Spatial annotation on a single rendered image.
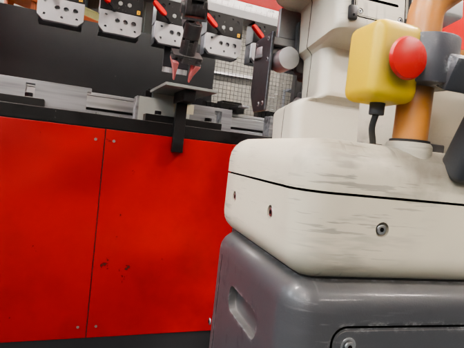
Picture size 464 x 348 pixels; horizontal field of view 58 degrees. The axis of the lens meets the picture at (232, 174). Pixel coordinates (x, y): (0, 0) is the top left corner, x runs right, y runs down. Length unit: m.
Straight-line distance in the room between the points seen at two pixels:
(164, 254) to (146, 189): 0.25
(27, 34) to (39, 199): 0.93
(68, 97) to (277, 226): 1.31
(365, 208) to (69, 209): 1.24
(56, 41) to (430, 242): 1.97
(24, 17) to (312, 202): 1.97
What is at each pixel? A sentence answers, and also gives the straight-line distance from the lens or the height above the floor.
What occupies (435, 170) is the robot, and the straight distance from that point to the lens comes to 0.42.
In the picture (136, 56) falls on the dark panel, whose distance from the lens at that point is 2.21.
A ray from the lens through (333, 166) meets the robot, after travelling 0.36.
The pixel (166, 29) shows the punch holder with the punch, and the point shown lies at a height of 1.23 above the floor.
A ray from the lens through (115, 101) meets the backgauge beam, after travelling 1.90.
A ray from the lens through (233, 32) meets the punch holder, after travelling 1.78.
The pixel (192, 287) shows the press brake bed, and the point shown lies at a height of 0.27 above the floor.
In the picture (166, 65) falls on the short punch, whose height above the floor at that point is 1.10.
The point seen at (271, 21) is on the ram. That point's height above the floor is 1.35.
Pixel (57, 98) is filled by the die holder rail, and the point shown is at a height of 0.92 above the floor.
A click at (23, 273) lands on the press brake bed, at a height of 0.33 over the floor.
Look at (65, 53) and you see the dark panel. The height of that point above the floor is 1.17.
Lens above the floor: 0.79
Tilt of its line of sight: 3 degrees down
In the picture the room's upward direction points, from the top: 6 degrees clockwise
